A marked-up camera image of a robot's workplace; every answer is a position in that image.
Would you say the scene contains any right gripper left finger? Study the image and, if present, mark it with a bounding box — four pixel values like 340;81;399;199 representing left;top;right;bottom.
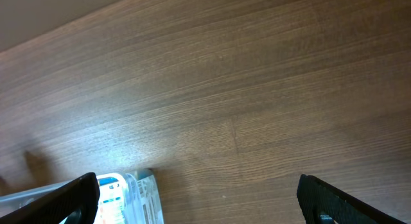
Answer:
1;172;100;224

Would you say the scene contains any clear plastic container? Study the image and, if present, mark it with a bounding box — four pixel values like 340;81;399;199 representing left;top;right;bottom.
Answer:
1;169;164;224

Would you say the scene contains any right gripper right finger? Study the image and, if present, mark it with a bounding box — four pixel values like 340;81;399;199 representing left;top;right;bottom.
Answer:
297;174;405;224

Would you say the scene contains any white medicine box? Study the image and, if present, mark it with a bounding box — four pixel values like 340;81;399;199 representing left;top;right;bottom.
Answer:
94;173;127;224

